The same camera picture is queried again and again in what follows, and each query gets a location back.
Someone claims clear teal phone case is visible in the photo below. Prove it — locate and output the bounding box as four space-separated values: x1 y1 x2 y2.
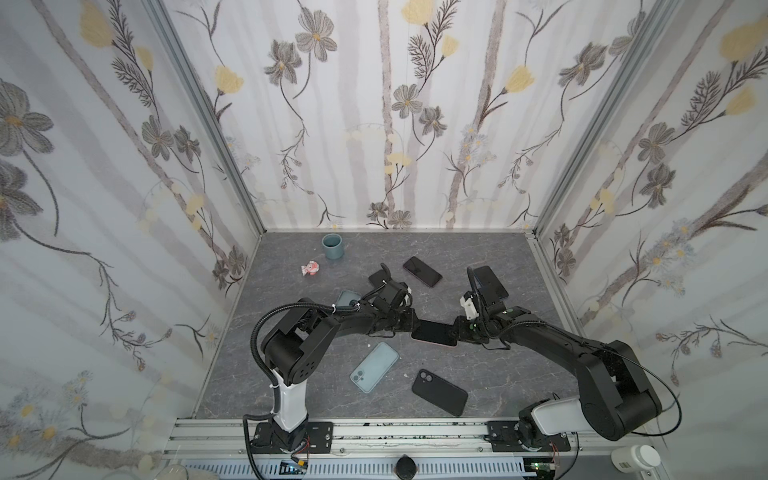
335 290 362 307

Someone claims blue-edged smartphone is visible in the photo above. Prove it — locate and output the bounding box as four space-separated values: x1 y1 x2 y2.
368 268 391 288

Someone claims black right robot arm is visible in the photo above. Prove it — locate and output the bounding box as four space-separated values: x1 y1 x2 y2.
453 267 674 451

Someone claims black smartphone far right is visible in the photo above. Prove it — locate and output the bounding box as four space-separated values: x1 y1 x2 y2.
473 265 509 299

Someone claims pink pig figurine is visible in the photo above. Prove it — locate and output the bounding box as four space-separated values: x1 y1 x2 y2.
301 261 320 276

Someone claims teal ceramic cup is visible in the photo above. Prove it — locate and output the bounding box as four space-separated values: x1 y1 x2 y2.
321 233 344 260

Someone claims light blue phone case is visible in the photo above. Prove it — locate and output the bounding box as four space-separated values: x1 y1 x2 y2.
350 342 400 394

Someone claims black phone case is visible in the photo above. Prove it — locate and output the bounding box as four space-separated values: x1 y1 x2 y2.
411 369 469 417

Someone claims black smartphone centre back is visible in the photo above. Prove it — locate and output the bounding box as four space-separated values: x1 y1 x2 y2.
403 256 443 288

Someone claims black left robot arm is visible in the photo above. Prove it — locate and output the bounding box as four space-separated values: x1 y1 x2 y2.
242 264 417 479

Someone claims black smartphone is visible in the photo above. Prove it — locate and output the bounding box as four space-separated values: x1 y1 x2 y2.
473 265 509 299
403 256 443 288

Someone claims black knob on rail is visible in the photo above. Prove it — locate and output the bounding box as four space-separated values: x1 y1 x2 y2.
393 455 418 480

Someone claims white cylinder device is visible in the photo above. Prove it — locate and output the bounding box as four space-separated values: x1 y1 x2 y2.
610 445 661 474

